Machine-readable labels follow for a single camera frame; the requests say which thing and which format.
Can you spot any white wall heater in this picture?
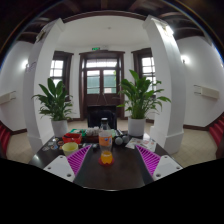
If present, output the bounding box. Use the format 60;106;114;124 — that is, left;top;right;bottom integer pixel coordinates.
0;90;17;106
192;83;221;100

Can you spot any red carpeted staircase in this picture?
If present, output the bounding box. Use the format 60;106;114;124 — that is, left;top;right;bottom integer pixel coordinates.
0;121;13;152
207;114;224;148

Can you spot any flat black device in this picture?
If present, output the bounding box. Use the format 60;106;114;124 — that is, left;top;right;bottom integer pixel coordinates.
81;142;100;150

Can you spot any orange drink plastic bottle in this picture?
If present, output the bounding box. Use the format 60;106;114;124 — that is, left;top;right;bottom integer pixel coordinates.
98;117;114;166

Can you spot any white printed paper sheet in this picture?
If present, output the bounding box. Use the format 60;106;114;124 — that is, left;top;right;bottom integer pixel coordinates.
125;136;158;153

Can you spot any yellow plastic cup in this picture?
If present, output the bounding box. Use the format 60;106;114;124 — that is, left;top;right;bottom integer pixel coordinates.
61;141;80;158

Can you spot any brown box of white packets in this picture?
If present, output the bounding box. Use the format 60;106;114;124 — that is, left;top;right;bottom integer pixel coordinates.
84;126;101;144

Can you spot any red box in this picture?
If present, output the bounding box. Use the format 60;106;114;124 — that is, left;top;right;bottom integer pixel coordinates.
62;132;83;145

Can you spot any potted plant white pot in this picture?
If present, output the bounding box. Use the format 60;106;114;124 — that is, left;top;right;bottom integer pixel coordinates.
116;69;172;137
31;77;75;138

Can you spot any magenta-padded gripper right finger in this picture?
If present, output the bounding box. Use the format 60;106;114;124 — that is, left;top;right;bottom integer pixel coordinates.
134;144;184;182

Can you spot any green box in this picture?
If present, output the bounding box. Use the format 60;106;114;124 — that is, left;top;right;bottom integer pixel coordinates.
69;128;89;136

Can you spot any dark wooden double door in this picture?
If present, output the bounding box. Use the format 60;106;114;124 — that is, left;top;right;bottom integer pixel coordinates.
78;50;126;118

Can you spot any dark framed window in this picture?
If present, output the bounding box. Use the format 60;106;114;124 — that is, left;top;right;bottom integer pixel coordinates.
49;50;75;101
131;47;157;91

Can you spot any black office chair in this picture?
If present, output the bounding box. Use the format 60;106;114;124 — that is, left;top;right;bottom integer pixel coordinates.
86;105;118;131

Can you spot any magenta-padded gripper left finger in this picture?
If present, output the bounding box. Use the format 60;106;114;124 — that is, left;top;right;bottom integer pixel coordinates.
43;144;93;183

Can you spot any flat round red coaster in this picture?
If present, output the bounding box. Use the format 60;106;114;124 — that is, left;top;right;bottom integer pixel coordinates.
97;156;116;167

